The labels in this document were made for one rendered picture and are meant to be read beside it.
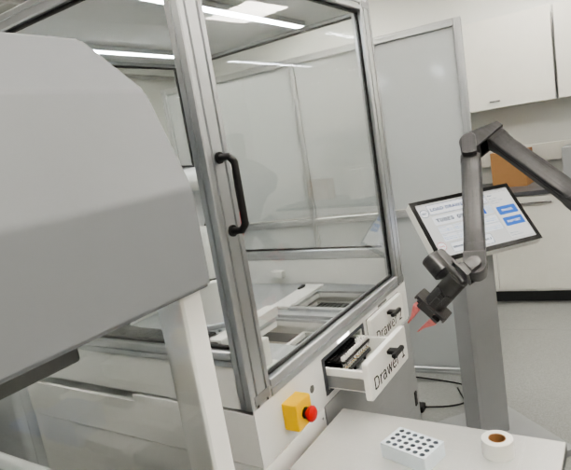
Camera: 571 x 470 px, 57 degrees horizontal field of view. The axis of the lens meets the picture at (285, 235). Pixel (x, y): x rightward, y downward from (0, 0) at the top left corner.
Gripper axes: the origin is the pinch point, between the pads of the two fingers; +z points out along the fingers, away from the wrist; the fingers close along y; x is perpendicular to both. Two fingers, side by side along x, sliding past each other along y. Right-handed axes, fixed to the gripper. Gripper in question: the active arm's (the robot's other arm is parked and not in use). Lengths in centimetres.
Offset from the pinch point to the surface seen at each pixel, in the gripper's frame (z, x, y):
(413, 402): 52, -46, -19
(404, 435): 10.1, 26.4, -16.2
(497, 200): -13, -113, 12
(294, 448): 29.9, 37.1, 0.7
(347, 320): 15.3, -0.6, 15.6
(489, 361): 44, -99, -34
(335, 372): 20.1, 15.7, 6.9
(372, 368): 10.9, 14.5, 0.1
